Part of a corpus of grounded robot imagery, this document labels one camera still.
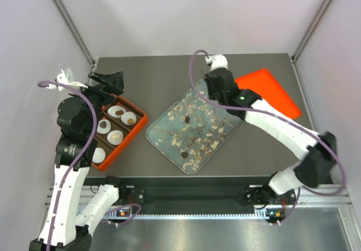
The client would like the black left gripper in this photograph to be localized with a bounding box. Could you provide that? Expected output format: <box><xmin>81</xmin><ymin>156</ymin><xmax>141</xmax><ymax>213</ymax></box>
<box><xmin>69</xmin><ymin>71</ymin><xmax>125</xmax><ymax>136</ymax></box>

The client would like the orange box lid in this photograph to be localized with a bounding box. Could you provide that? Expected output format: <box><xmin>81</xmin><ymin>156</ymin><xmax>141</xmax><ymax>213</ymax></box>
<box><xmin>235</xmin><ymin>69</ymin><xmax>302</xmax><ymax>120</ymax></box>

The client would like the dark oval chocolate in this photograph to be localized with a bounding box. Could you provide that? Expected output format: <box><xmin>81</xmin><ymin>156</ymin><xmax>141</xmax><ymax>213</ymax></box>
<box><xmin>99</xmin><ymin>121</ymin><xmax>107</xmax><ymax>128</ymax></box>

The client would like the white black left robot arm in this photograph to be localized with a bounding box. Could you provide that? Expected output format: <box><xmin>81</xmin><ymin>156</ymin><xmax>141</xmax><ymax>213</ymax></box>
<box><xmin>29</xmin><ymin>70</ymin><xmax>128</xmax><ymax>250</ymax></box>

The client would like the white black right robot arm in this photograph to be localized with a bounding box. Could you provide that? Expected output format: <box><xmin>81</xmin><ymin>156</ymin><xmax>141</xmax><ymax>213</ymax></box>
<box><xmin>204</xmin><ymin>67</ymin><xmax>337</xmax><ymax>204</ymax></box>

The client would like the orange chocolate box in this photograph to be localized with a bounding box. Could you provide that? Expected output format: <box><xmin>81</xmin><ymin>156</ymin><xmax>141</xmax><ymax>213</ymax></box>
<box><xmin>93</xmin><ymin>96</ymin><xmax>148</xmax><ymax>171</ymax></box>

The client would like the white paper cup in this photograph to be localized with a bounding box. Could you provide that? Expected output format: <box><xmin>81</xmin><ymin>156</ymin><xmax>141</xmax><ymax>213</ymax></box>
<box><xmin>107</xmin><ymin>105</ymin><xmax>126</xmax><ymax>119</ymax></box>
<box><xmin>92</xmin><ymin>147</ymin><xmax>107</xmax><ymax>164</ymax></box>
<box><xmin>97</xmin><ymin>119</ymin><xmax>111</xmax><ymax>134</ymax></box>
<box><xmin>121</xmin><ymin>112</ymin><xmax>137</xmax><ymax>126</ymax></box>
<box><xmin>107</xmin><ymin>130</ymin><xmax>124</xmax><ymax>146</ymax></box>

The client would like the blossom pattern serving tray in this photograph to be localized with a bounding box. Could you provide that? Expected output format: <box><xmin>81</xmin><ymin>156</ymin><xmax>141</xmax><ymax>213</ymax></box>
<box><xmin>146</xmin><ymin>88</ymin><xmax>240</xmax><ymax>174</ymax></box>

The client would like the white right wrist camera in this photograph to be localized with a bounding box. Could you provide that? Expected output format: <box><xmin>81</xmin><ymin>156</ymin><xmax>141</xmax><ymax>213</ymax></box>
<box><xmin>205</xmin><ymin>54</ymin><xmax>228</xmax><ymax>71</ymax></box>

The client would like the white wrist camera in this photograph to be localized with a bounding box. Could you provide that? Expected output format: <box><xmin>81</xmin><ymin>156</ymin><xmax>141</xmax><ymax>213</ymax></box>
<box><xmin>205</xmin><ymin>54</ymin><xmax>228</xmax><ymax>71</ymax></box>
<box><xmin>55</xmin><ymin>68</ymin><xmax>88</xmax><ymax>90</ymax></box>

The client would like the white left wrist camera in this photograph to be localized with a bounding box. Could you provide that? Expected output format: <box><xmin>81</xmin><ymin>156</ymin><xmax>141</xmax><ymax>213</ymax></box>
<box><xmin>55</xmin><ymin>68</ymin><xmax>88</xmax><ymax>90</ymax></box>

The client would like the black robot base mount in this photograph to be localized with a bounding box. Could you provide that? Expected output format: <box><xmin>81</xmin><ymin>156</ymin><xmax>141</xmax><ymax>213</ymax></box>
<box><xmin>95</xmin><ymin>177</ymin><xmax>297</xmax><ymax>208</ymax></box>

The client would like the grey slotted cable duct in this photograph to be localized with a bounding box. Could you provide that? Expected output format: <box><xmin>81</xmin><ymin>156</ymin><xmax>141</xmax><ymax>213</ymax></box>
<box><xmin>103</xmin><ymin>208</ymin><xmax>285</xmax><ymax>220</ymax></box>

